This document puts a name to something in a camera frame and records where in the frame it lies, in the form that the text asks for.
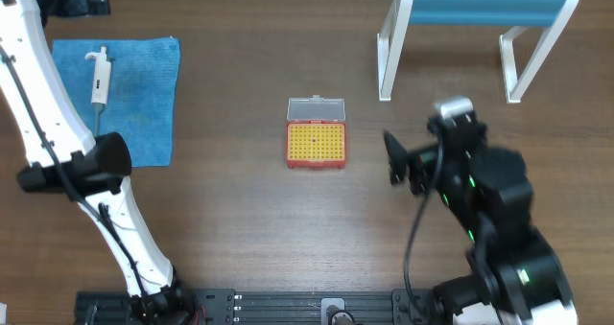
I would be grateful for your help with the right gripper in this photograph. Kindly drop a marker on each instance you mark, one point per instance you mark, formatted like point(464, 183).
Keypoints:
point(424, 169)

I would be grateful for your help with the white pipette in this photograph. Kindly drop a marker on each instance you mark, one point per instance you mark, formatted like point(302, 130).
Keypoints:
point(101, 78)

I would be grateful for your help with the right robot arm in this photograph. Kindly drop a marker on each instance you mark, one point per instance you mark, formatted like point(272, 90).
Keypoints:
point(503, 186)

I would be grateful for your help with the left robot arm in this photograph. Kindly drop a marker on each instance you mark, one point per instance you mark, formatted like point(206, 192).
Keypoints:
point(38, 99)

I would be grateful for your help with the red and yellow tip box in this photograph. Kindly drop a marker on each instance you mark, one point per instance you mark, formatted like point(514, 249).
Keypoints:
point(315, 145)

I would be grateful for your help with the white and blue stand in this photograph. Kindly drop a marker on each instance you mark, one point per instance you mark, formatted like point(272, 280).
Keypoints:
point(484, 6)

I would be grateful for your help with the blue cloth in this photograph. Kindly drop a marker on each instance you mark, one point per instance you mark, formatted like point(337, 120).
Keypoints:
point(144, 99)

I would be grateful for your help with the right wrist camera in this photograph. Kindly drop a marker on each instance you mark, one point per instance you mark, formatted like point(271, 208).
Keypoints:
point(453, 108)

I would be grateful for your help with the mounting rail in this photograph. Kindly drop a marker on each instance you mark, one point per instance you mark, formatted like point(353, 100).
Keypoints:
point(288, 308)

